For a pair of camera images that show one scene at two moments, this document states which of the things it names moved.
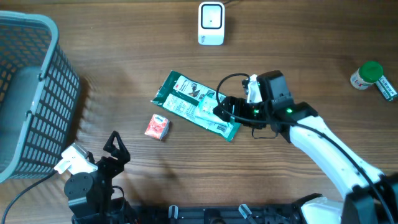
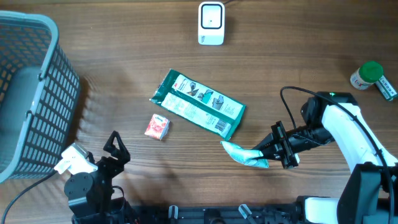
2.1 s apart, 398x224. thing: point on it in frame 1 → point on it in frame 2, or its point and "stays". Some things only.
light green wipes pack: (205, 110) → (245, 156)
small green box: (385, 87) stays
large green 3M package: (180, 94) stays
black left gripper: (122, 154) stays
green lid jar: (367, 74) stays
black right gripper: (231, 101) → (283, 152)
